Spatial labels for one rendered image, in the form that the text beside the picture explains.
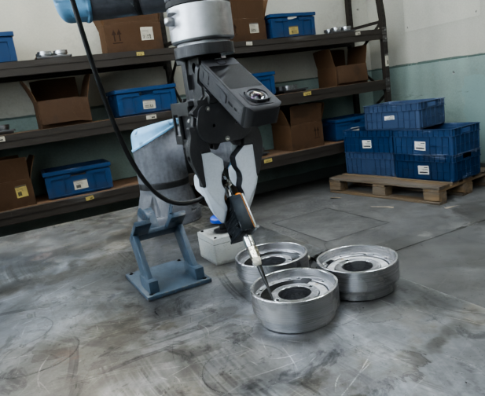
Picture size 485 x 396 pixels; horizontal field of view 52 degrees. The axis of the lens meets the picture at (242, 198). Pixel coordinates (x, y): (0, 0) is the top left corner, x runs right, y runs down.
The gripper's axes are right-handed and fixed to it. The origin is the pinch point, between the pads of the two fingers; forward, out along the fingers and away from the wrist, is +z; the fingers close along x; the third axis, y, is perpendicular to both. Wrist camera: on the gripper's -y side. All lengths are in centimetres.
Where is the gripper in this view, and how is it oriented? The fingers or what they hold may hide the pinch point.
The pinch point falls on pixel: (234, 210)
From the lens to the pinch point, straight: 60.6
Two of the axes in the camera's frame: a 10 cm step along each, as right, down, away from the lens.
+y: -4.6, -1.3, 8.8
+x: -8.8, 2.2, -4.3
